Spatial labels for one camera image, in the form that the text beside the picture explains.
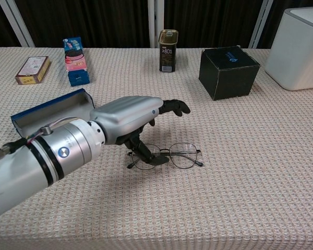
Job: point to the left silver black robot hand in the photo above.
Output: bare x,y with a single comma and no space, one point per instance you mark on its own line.
125,117

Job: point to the thin black frame eyeglasses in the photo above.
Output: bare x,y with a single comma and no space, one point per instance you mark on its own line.
183,164

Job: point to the dark blue box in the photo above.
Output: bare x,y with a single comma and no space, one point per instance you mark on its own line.
49,108

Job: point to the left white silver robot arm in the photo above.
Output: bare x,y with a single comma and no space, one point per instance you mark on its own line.
41,161

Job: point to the blue pink snack packet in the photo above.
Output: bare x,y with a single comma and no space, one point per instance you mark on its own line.
77,67

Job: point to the small brown pink box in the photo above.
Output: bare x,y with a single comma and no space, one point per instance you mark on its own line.
32,69

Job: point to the black cube cardboard box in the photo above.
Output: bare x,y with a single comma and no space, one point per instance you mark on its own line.
229,78

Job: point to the beige woven tablecloth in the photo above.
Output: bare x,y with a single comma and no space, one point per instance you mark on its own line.
224,182

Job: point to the white square trash bin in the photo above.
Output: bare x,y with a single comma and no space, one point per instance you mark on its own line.
297,52

